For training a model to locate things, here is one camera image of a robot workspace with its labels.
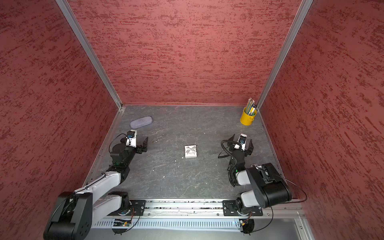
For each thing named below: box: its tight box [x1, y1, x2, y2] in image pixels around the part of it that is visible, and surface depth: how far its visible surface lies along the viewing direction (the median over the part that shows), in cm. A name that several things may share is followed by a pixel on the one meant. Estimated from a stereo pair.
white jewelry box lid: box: [184, 145, 198, 158], surface depth 94 cm
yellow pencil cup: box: [240, 106, 257, 126], surface depth 106 cm
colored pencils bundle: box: [245, 97, 256, 116], surface depth 105 cm
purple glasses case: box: [130, 116, 153, 129], surface depth 109 cm
